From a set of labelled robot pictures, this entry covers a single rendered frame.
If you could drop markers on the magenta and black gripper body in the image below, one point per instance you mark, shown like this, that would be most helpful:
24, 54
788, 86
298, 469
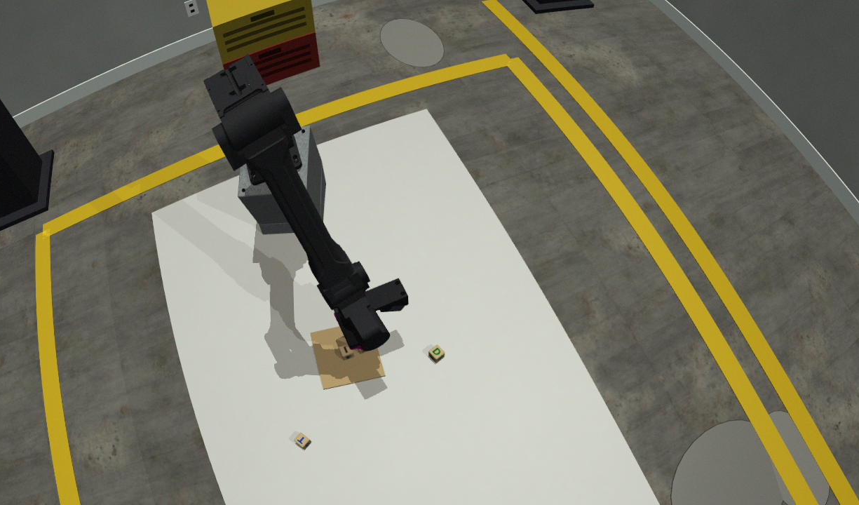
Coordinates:
350, 338

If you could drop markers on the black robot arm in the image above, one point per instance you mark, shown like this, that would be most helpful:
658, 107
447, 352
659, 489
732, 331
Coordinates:
257, 128

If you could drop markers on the tan flat mat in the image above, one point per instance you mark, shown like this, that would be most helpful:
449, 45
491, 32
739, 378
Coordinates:
334, 371

